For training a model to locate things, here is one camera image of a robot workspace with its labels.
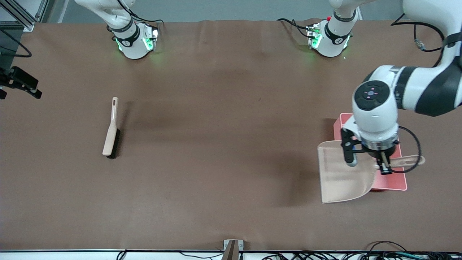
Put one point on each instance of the beige plastic dustpan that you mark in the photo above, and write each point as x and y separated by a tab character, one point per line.
339	177

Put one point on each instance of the beige hand brush black bristles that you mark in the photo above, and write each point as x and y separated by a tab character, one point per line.
109	141

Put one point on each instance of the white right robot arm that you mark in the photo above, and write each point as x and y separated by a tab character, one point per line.
133	47

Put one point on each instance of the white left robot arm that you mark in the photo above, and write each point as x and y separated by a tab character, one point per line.
375	108

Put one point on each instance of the pink plastic bin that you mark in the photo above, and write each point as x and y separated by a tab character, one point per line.
393	180

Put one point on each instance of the brown table cover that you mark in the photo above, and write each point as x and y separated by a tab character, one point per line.
216	202

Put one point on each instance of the aluminium extrusion frame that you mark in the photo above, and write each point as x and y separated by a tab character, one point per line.
27	26

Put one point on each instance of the grey metal bracket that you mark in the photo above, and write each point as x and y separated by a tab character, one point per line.
232	249

